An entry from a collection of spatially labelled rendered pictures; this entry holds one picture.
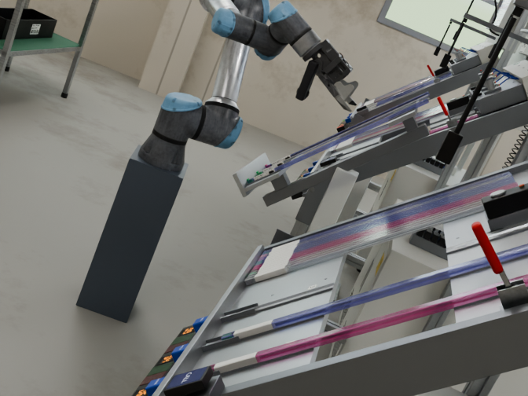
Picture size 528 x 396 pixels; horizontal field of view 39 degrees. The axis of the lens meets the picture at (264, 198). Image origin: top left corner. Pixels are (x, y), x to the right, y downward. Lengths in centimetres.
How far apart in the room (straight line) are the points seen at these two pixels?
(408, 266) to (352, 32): 392
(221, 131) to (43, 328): 82
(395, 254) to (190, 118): 76
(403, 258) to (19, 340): 118
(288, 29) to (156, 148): 60
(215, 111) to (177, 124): 14
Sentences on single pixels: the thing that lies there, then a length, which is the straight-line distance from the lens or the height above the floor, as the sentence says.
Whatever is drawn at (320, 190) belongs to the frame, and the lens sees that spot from 225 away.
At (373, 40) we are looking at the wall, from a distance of 610.
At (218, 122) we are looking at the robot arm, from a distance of 237.
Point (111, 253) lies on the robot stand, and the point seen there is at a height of 22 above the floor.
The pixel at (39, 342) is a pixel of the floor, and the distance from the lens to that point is 234.
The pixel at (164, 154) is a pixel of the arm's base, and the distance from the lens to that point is 236.
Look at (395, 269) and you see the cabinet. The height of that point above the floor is 57.
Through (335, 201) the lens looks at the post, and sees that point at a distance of 201.
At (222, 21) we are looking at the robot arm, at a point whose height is 106.
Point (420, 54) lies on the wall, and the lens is 618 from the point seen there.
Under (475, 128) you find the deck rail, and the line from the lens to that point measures 225.
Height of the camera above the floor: 126
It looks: 17 degrees down
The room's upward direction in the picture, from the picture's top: 23 degrees clockwise
